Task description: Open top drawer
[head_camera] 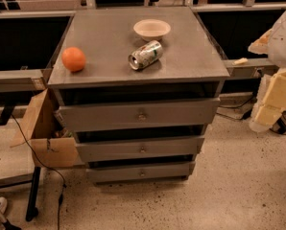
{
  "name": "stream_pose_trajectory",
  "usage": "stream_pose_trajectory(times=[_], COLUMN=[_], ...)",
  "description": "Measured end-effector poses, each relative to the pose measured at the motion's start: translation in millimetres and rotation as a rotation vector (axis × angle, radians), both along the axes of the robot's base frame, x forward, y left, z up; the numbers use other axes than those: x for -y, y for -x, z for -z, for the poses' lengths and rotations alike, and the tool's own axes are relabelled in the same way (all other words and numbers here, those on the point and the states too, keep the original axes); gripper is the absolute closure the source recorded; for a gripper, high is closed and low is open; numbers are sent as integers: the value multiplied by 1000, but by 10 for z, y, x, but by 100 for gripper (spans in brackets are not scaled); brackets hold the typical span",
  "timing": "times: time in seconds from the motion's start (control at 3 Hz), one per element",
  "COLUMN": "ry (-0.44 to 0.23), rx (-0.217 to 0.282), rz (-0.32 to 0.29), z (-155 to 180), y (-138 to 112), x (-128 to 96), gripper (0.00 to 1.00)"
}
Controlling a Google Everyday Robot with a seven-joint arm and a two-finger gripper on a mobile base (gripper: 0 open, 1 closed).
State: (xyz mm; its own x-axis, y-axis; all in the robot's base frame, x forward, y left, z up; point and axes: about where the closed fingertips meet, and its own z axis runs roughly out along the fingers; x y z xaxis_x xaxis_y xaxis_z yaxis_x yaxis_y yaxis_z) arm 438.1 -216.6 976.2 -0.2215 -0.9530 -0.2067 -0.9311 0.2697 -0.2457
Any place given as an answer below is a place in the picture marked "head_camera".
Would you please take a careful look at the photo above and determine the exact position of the orange fruit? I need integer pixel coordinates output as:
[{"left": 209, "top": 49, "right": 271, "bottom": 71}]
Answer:
[{"left": 61, "top": 47, "right": 86, "bottom": 72}]

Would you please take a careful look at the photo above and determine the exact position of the brown cardboard box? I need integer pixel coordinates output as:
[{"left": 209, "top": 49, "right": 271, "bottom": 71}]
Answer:
[{"left": 11, "top": 89, "right": 78, "bottom": 168}]

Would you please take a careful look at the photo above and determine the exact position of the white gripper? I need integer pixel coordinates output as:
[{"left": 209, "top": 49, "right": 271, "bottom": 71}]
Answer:
[{"left": 248, "top": 29, "right": 286, "bottom": 132}]

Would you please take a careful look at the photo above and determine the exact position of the grey drawer cabinet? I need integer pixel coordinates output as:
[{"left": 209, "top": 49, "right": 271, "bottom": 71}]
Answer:
[{"left": 47, "top": 6, "right": 230, "bottom": 186}]

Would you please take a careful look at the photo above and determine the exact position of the black tripod leg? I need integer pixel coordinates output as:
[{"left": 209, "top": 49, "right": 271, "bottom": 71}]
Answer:
[{"left": 0, "top": 194, "right": 22, "bottom": 230}]

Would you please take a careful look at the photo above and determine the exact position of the grey top drawer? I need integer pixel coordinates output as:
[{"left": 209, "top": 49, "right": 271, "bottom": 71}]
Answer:
[{"left": 60, "top": 98, "right": 220, "bottom": 132}]

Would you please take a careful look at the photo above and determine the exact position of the crushed green soda can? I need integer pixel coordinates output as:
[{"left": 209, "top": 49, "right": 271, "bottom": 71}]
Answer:
[{"left": 128, "top": 40, "right": 163, "bottom": 71}]

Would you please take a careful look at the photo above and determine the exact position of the white paper bowl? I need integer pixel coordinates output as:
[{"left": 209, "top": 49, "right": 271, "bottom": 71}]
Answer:
[{"left": 133, "top": 19, "right": 171, "bottom": 41}]

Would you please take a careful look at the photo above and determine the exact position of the black cable on floor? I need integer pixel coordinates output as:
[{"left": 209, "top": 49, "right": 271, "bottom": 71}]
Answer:
[{"left": 8, "top": 112, "right": 68, "bottom": 230}]

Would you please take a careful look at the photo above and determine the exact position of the small cream foam piece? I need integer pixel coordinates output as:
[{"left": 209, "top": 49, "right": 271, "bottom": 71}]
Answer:
[{"left": 232, "top": 57, "right": 248, "bottom": 65}]

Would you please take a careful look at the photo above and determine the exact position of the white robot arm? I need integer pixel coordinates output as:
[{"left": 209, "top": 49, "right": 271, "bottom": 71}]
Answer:
[{"left": 248, "top": 11, "right": 286, "bottom": 132}]

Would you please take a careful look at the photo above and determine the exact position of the grey bottom drawer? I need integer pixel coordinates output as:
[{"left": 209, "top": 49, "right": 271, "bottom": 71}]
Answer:
[{"left": 86, "top": 161, "right": 196, "bottom": 183}]

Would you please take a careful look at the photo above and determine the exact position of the black table leg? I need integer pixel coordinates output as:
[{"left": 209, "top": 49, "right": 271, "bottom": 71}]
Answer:
[{"left": 25, "top": 167, "right": 41, "bottom": 221}]

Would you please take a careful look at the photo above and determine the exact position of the grey middle drawer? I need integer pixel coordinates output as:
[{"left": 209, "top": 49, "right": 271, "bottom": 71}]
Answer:
[{"left": 77, "top": 136, "right": 204, "bottom": 162}]

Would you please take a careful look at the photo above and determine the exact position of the grey drawer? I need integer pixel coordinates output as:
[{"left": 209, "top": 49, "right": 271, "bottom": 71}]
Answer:
[
  {"left": 86, "top": 161, "right": 196, "bottom": 183},
  {"left": 77, "top": 136, "right": 204, "bottom": 162},
  {"left": 60, "top": 98, "right": 220, "bottom": 132}
]

